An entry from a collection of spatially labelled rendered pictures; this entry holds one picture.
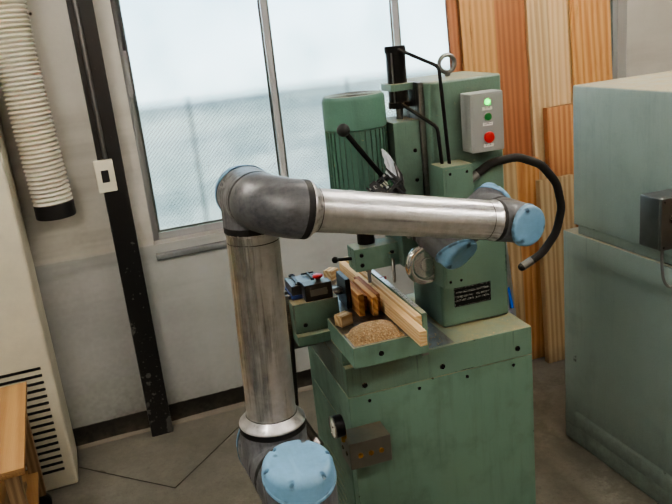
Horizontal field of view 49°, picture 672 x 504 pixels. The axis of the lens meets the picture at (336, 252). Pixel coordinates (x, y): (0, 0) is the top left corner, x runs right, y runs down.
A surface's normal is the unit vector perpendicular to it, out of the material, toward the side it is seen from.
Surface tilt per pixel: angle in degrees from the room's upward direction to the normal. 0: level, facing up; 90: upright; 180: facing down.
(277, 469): 6
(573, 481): 0
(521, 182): 87
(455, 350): 90
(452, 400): 90
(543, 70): 86
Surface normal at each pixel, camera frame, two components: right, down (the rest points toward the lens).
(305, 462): -0.06, -0.93
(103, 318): 0.34, 0.25
